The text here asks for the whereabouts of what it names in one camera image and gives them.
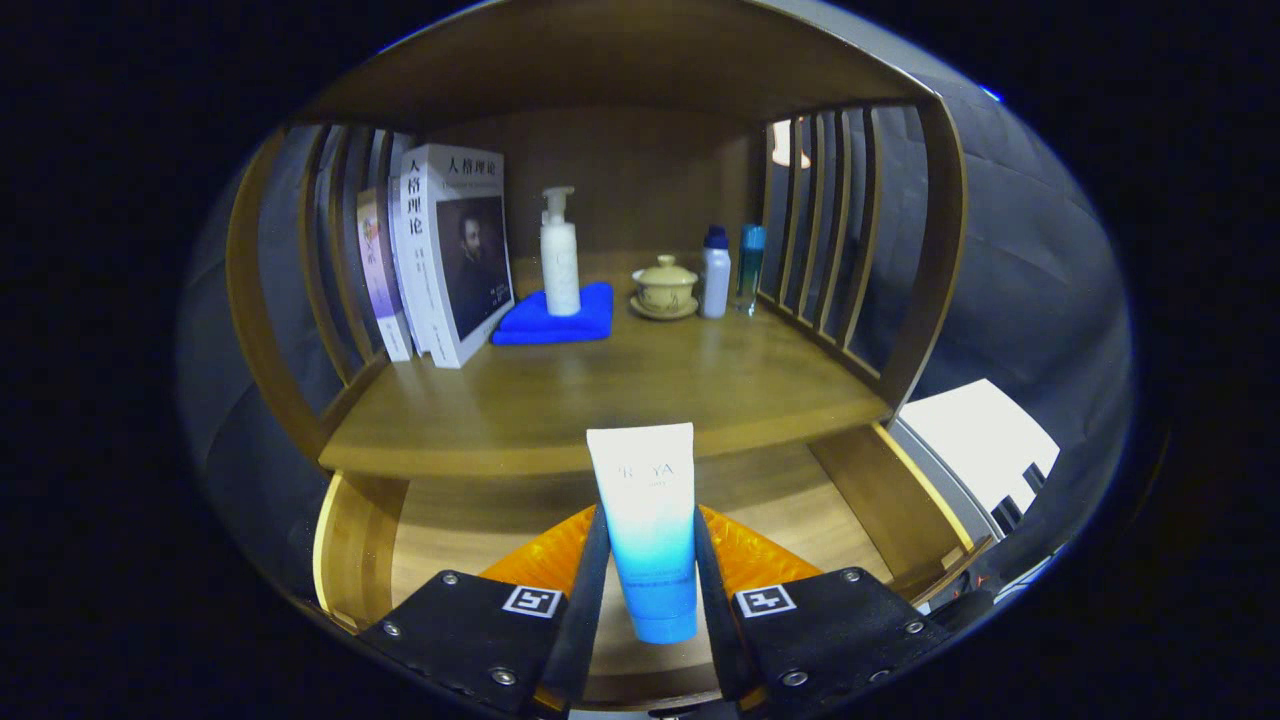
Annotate wooden drawer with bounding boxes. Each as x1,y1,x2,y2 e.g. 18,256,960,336
312,420,996,711

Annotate blue folded cloth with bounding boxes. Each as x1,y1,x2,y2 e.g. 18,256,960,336
490,281,615,347

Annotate large white portrait book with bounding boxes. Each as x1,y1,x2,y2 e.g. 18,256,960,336
398,143,516,369

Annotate wooden countertop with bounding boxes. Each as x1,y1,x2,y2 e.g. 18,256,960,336
318,250,893,479

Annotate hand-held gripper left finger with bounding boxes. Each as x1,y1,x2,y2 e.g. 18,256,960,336
358,503,613,716

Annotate white pump bottle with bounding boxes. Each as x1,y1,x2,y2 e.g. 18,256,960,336
540,186,582,318

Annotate yellow lidded teacup with saucer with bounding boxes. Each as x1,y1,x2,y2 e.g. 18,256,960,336
630,254,701,321

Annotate black backdrop cloth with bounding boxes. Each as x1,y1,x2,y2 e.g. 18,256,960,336
178,75,1136,601

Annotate clear bottle teal cap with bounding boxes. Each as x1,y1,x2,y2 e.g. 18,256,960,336
738,224,767,316

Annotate white bottle dark blue cap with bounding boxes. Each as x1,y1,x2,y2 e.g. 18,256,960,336
701,226,732,319

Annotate thin white book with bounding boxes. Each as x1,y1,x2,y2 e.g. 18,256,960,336
386,176,431,356

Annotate white and blue tube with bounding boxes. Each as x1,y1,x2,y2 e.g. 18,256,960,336
586,422,699,645

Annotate purple book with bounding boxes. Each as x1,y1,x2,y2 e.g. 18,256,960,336
356,187,414,363

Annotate wooden cabinet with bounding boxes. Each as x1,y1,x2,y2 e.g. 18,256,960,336
225,0,969,481

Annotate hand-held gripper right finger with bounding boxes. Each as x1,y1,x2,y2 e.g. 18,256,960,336
692,503,951,713

